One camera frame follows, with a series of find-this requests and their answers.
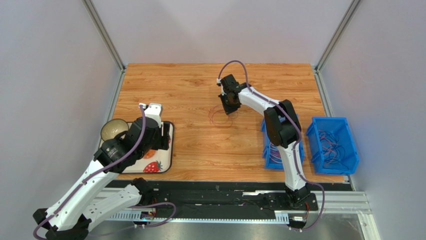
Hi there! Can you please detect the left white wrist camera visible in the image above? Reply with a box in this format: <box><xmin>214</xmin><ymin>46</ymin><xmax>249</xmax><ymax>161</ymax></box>
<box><xmin>138</xmin><ymin>102</ymin><xmax>163</xmax><ymax>127</ymax></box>

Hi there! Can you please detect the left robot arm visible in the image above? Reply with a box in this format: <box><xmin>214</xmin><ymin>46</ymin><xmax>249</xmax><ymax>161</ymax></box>
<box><xmin>32</xmin><ymin>117</ymin><xmax>174</xmax><ymax>240</ymax></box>

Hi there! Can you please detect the strawberry print tray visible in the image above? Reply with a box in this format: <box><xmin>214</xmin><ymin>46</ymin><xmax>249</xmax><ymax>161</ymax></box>
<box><xmin>99</xmin><ymin>121</ymin><xmax>175</xmax><ymax>175</ymax></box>

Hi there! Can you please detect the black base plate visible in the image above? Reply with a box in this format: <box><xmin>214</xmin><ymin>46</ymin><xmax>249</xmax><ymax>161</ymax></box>
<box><xmin>149</xmin><ymin>181</ymin><xmax>321</xmax><ymax>220</ymax></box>

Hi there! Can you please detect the aluminium frame rail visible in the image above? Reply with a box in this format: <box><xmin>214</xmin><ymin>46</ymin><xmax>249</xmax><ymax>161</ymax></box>
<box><xmin>84</xmin><ymin>188</ymin><xmax>380</xmax><ymax>240</ymax></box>

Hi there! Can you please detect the orange plastic cup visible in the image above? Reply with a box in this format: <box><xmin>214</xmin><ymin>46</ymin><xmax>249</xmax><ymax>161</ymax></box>
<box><xmin>143</xmin><ymin>149</ymin><xmax>157</xmax><ymax>159</ymax></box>

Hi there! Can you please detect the right blue plastic bin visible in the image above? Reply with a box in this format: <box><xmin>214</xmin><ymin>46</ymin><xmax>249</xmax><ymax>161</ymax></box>
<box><xmin>305</xmin><ymin>116</ymin><xmax>360</xmax><ymax>176</ymax></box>

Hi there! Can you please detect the blue thin cable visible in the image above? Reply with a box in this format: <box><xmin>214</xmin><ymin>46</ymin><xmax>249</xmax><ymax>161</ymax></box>
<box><xmin>317</xmin><ymin>129</ymin><xmax>350</xmax><ymax>167</ymax></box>

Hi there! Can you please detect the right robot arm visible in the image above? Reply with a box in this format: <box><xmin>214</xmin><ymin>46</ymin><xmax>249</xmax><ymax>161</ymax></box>
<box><xmin>216</xmin><ymin>74</ymin><xmax>310</xmax><ymax>209</ymax></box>

